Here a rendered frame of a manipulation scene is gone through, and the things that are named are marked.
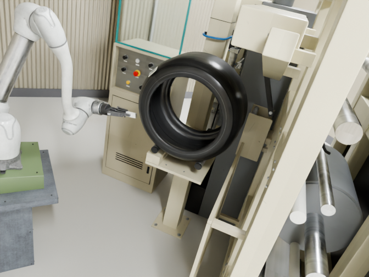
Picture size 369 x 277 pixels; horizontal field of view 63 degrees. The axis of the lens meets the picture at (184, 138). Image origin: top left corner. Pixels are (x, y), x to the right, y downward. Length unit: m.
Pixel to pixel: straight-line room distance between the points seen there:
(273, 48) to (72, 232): 1.97
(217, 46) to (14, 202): 1.41
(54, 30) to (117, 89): 1.04
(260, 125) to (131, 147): 1.29
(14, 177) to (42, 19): 0.81
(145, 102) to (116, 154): 1.26
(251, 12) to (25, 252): 1.88
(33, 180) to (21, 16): 0.85
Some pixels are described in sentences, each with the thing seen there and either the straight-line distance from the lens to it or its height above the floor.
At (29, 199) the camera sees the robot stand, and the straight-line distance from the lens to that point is 1.81.
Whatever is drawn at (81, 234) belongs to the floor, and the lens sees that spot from 2.49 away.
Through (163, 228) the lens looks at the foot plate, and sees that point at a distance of 2.57.
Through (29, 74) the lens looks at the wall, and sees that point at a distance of 4.50.
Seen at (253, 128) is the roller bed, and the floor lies 1.11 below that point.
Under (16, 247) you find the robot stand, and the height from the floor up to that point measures 0.19.
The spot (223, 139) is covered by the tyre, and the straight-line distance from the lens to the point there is 1.59.
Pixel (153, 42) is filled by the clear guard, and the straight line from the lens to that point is 2.39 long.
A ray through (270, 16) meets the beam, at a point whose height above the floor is 1.77.
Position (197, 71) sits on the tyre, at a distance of 1.52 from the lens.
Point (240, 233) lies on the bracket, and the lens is 1.29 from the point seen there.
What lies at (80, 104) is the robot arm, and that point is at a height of 1.00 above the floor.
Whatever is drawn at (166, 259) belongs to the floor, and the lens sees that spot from 2.39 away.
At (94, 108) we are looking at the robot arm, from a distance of 1.97.
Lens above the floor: 1.83
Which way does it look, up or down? 28 degrees down
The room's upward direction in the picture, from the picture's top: 13 degrees clockwise
